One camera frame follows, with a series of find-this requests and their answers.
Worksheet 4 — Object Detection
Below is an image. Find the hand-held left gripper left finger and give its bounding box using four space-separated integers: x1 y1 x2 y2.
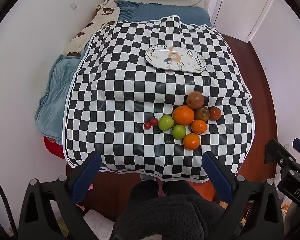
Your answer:
19 151 102 240

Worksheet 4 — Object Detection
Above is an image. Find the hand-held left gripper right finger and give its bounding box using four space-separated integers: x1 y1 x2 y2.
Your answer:
202 151 284 240

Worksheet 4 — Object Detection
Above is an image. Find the small orange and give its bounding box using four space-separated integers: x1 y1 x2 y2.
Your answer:
182 133 201 151
191 119 207 134

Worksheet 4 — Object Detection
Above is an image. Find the dark reddish orange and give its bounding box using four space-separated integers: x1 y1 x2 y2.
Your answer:
209 107 222 120

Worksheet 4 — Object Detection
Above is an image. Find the small dark red apple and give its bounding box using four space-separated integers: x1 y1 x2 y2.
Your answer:
194 107 210 122

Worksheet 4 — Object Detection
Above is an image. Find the large orange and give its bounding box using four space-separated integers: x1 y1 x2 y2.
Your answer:
172 105 195 126

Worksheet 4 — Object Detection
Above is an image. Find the large red-brown apple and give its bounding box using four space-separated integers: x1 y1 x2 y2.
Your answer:
186 91 205 109

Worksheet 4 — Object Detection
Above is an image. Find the oval floral ceramic plate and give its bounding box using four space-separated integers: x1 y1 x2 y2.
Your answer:
145 45 207 74

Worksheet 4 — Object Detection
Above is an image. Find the white plastic bag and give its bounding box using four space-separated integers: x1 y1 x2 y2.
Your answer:
280 194 300 230

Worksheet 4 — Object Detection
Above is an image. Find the red cloth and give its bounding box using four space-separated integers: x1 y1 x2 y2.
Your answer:
44 135 66 159

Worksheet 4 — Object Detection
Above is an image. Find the small green apple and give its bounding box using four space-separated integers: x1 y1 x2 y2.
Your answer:
172 124 187 140

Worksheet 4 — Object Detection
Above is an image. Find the person's dark fleece jacket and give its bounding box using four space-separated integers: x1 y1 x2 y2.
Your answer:
110 194 240 240

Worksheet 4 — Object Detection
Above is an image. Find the large green apple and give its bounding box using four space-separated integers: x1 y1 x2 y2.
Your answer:
158 114 175 131

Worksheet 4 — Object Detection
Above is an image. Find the blue blanket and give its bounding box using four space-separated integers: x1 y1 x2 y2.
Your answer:
35 54 84 145

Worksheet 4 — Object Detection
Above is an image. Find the black and white checkered cloth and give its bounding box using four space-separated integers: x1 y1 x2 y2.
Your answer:
62 15 255 183

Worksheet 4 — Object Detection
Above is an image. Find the white door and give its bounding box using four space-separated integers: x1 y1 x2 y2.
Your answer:
210 0 274 34

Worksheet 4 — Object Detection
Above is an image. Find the bear pattern pillow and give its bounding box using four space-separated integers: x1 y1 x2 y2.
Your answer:
62 0 121 57

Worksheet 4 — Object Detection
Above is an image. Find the blue bed sheet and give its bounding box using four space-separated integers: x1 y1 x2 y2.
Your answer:
116 1 213 28

